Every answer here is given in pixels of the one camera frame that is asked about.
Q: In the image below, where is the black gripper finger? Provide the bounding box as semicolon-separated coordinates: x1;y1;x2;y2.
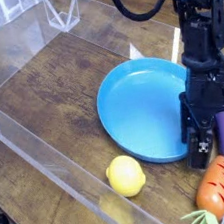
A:
187;128;214;170

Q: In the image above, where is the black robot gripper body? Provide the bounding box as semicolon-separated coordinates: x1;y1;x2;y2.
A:
179;52;224;144

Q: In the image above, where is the orange toy carrot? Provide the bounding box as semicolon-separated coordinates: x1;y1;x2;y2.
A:
181;155;224;224

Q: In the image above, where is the blue round plate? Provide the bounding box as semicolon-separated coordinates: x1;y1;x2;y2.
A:
96;57;188;163

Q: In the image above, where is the yellow toy lemon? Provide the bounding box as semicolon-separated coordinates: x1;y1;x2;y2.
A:
105;155;146;197

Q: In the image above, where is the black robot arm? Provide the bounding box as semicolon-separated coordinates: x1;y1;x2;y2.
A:
173;0;224;169

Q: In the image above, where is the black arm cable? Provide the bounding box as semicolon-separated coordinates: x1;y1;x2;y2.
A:
107;0;172;27

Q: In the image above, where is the clear acrylic enclosure wall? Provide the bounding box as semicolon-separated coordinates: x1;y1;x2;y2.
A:
0;0;201;224

